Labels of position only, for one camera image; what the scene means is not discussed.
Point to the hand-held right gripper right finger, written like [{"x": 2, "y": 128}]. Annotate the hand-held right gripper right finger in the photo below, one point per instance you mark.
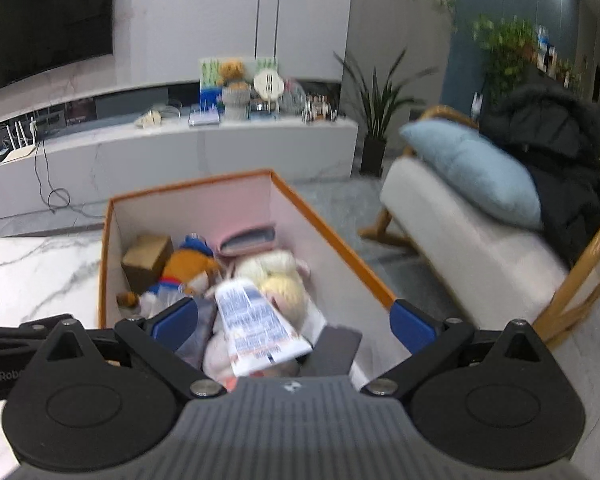
[{"x": 411, "y": 325}]

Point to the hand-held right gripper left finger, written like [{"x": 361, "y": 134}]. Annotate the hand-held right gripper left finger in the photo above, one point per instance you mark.
[{"x": 172, "y": 325}]

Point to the brown bear plush blue outfit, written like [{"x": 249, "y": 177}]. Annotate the brown bear plush blue outfit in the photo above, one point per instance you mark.
[{"x": 185, "y": 265}]

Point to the brown cardboard box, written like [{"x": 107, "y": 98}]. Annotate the brown cardboard box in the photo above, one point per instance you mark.
[{"x": 147, "y": 260}]

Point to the white packet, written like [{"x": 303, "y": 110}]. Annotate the white packet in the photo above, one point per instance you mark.
[{"x": 260, "y": 325}]

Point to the pink card wallet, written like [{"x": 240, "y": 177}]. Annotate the pink card wallet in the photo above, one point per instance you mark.
[{"x": 247, "y": 241}]

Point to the white crochet rabbit plush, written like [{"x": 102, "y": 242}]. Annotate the white crochet rabbit plush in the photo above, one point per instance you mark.
[{"x": 280, "y": 285}]

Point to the orange storage box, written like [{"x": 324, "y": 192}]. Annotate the orange storage box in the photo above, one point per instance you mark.
[{"x": 190, "y": 210}]

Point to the wooden armchair white cushion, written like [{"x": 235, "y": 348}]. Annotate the wooden armchair white cushion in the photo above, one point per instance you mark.
[{"x": 470, "y": 255}]

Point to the white router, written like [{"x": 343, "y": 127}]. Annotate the white router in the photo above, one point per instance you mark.
[{"x": 20, "y": 147}]

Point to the white marble tv cabinet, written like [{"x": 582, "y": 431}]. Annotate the white marble tv cabinet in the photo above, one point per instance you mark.
[{"x": 155, "y": 160}]

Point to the light blue cushion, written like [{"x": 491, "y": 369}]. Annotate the light blue cushion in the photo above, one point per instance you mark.
[{"x": 475, "y": 170}]

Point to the tall leafy plant black pot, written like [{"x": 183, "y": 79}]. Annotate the tall leafy plant black pot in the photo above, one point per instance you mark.
[{"x": 372, "y": 152}]

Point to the silver laptop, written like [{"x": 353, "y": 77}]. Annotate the silver laptop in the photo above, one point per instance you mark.
[{"x": 205, "y": 118}]

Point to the black jacket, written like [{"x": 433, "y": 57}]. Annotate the black jacket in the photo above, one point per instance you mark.
[{"x": 555, "y": 150}]

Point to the decorative plate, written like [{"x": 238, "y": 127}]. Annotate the decorative plate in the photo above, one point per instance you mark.
[{"x": 292, "y": 97}]

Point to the green bamboo picture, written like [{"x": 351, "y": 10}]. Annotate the green bamboo picture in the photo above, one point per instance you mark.
[{"x": 209, "y": 70}]

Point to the round white hand fan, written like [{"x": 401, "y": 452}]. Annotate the round white hand fan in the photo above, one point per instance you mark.
[{"x": 268, "y": 85}]

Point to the small brown teddy bear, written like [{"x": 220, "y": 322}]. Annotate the small brown teddy bear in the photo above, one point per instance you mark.
[{"x": 232, "y": 72}]

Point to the black television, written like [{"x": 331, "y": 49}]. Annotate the black television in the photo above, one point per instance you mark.
[{"x": 45, "y": 20}]

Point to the bushy green plant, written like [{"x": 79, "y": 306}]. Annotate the bushy green plant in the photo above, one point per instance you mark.
[{"x": 505, "y": 45}]

